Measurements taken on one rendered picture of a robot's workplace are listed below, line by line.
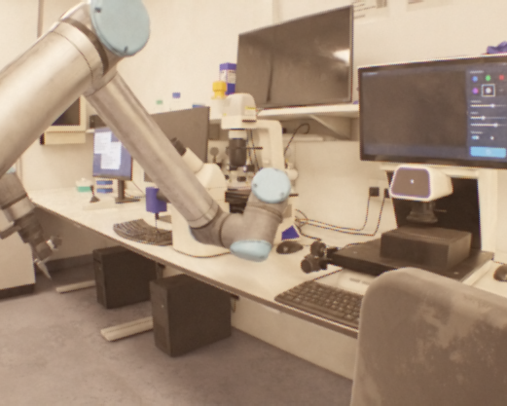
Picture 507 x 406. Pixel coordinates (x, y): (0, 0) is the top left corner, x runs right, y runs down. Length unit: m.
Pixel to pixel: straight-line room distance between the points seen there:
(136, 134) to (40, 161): 3.02
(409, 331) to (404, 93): 0.75
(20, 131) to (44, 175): 3.28
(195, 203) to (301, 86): 1.02
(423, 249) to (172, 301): 1.48
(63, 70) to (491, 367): 0.63
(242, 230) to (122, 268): 2.03
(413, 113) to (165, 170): 0.64
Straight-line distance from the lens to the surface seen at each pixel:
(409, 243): 0.96
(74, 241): 4.02
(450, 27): 1.82
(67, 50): 0.63
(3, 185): 1.24
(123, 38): 0.66
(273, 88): 1.96
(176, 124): 1.92
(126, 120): 0.84
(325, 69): 1.78
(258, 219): 0.94
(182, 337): 2.25
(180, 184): 0.93
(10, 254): 3.26
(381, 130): 1.15
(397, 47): 1.91
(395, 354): 0.53
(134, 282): 2.99
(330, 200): 1.90
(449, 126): 1.07
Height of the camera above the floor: 1.11
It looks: 8 degrees down
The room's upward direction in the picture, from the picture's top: straight up
